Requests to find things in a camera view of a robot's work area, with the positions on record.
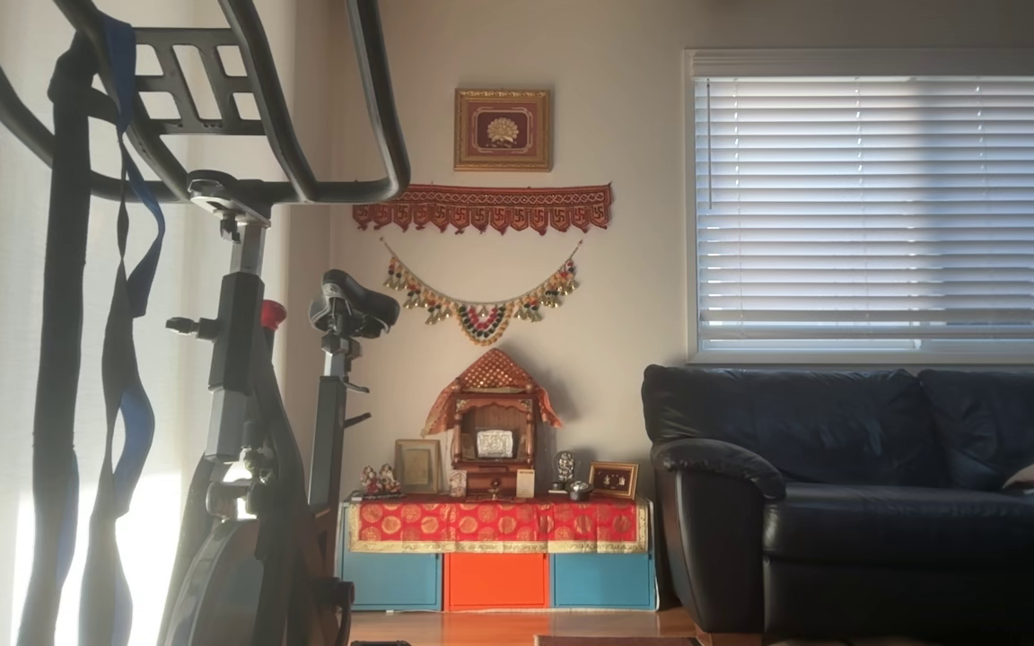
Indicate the wooden home shrine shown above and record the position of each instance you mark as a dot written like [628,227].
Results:
[492,413]

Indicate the silver idol statue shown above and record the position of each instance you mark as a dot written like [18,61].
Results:
[564,468]

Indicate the small white card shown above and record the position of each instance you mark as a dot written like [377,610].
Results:
[525,484]

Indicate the small dark metal pot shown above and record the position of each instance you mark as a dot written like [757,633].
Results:
[580,491]

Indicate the small dark framed picture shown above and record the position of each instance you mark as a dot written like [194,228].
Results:
[613,481]

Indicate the gold framed lotus picture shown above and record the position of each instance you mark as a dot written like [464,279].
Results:
[503,130]

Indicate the red gold patterned cloth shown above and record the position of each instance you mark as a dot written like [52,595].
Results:
[499,525]

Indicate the pair of painted figurines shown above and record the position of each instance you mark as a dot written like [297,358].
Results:
[380,482]

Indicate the orange storage cube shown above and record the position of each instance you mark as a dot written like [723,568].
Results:
[496,581]

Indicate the blue storage cube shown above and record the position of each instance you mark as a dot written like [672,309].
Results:
[604,581]
[391,581]

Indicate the black exercise bike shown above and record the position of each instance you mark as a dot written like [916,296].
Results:
[239,341]

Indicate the black leather sofa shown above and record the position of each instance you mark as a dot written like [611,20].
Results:
[840,529]

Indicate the white window blinds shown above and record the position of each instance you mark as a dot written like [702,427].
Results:
[885,206]

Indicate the beaded garland wall hanging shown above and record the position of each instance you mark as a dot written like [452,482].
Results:
[481,323]

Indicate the red embroidered wall hanging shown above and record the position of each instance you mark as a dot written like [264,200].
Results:
[481,206]

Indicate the gold photo frame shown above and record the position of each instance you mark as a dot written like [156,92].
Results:
[418,467]

